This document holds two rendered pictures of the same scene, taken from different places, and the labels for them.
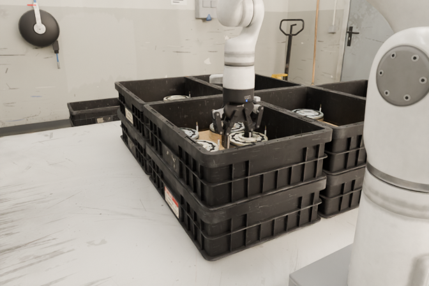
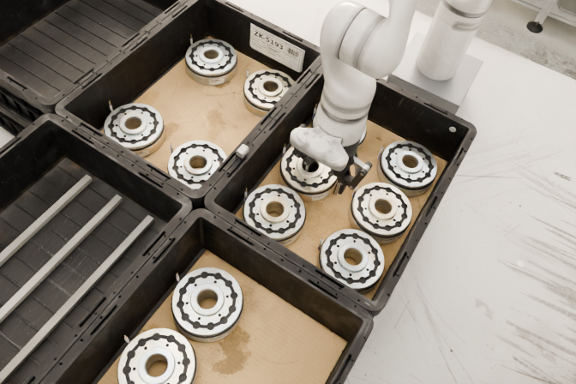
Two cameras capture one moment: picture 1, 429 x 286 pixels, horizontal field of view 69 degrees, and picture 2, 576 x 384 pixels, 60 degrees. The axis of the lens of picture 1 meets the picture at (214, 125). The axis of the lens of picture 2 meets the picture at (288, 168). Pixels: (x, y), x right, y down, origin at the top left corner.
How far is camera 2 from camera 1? 1.21 m
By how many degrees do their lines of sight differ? 95
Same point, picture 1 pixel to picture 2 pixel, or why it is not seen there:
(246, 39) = not seen: hidden behind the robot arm
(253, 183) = (410, 132)
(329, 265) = (436, 88)
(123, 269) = (485, 256)
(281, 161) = (383, 105)
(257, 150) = (425, 104)
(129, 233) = (451, 287)
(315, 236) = not seen: hidden behind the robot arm
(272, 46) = not seen: outside the picture
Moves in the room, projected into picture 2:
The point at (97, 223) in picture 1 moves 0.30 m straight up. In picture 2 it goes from (464, 337) to (553, 272)
